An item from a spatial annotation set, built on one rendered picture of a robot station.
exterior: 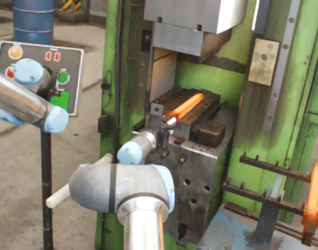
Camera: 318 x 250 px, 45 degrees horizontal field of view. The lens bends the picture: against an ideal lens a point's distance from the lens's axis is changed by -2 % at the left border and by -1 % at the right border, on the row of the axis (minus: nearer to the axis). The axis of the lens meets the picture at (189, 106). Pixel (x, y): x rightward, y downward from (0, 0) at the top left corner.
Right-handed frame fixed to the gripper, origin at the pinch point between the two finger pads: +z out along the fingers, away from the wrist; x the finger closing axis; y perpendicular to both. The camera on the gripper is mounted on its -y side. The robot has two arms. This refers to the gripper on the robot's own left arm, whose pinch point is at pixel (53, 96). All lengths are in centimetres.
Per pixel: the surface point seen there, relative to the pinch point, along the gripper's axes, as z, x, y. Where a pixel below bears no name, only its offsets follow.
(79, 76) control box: 11.3, -6.9, 10.8
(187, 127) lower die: 7, -52, -7
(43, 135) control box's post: 31.7, 9.6, -13.8
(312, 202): -34, -88, -29
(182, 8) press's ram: -13, -45, 35
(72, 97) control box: 11.1, -5.1, 1.6
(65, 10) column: 624, 153, 265
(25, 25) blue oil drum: 401, 151, 153
